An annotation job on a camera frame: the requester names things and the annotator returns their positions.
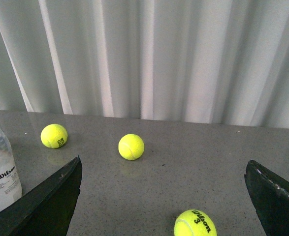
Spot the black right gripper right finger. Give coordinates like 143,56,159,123
244,160,289,236

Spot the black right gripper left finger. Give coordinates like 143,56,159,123
0,157,82,236

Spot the tennis ball with green print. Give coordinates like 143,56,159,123
40,124,68,149

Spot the Wilson 3 tennis ball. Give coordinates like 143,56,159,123
174,209,217,236

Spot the plain centre tennis ball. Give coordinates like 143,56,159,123
118,134,145,160

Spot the white pleated curtain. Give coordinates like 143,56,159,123
0,0,289,128

